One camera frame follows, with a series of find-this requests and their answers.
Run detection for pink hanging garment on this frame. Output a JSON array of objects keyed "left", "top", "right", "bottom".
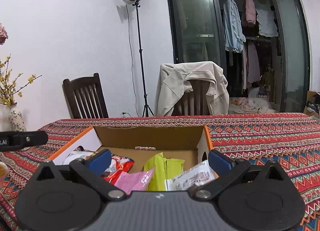
[{"left": 244, "top": 0, "right": 257, "bottom": 27}]

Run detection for white crumpled snack packet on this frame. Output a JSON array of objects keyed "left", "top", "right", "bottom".
[{"left": 62, "top": 151, "right": 97, "bottom": 165}]

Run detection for black light stand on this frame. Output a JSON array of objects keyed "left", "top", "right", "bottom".
[{"left": 134, "top": 2, "right": 154, "bottom": 117}]

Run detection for beige jacket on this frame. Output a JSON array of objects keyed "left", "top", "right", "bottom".
[{"left": 155, "top": 61, "right": 229, "bottom": 117}]

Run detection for orange anime spicy snack bag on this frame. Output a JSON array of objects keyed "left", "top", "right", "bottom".
[{"left": 101, "top": 154, "right": 135, "bottom": 184}]

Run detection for open cardboard box on floor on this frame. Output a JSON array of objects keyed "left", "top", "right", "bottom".
[{"left": 303, "top": 91, "right": 320, "bottom": 119}]

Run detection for yellow flower branches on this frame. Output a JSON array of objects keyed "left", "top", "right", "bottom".
[{"left": 1, "top": 55, "right": 42, "bottom": 107}]

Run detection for pink snack packet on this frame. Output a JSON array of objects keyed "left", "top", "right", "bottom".
[{"left": 114, "top": 168, "right": 155, "bottom": 195}]

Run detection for white hanging garment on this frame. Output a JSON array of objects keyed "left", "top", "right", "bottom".
[{"left": 255, "top": 1, "right": 278, "bottom": 38}]

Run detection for light blue hanging shirt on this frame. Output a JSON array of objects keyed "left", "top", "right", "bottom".
[{"left": 223, "top": 0, "right": 246, "bottom": 53}]

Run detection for green snack pouch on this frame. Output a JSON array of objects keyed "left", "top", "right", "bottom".
[{"left": 143, "top": 152, "right": 184, "bottom": 191}]

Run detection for orange cardboard box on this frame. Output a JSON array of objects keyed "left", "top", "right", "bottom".
[{"left": 49, "top": 126, "right": 213, "bottom": 173}]

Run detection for dark sliding door frame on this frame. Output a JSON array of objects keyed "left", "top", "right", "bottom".
[{"left": 168, "top": 0, "right": 310, "bottom": 114}]

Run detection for floral ceramic vase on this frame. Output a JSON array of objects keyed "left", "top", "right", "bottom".
[{"left": 8, "top": 103, "right": 26, "bottom": 132}]

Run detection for colourful patterned tablecloth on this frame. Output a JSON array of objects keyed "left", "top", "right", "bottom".
[{"left": 1, "top": 113, "right": 319, "bottom": 230}]

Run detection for chair under jacket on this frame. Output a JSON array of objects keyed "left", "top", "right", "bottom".
[{"left": 171, "top": 80, "right": 210, "bottom": 116}]

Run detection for pink artificial rose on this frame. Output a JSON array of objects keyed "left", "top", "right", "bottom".
[{"left": 0, "top": 24, "right": 8, "bottom": 45}]

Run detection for dark wooden chair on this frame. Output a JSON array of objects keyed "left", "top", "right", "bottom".
[{"left": 62, "top": 73, "right": 108, "bottom": 119}]

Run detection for white printed snack packet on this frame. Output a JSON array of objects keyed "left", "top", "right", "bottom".
[{"left": 164, "top": 160, "right": 219, "bottom": 191}]

